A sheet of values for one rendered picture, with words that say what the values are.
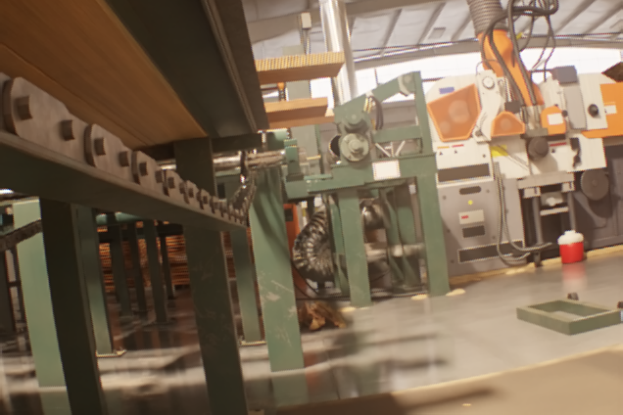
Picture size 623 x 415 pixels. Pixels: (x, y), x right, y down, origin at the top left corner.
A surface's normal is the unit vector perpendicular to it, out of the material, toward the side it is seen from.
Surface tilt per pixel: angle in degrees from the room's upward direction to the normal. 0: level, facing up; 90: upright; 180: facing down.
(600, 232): 90
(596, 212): 90
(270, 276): 90
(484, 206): 90
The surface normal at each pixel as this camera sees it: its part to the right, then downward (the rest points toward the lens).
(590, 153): 0.02, -0.07
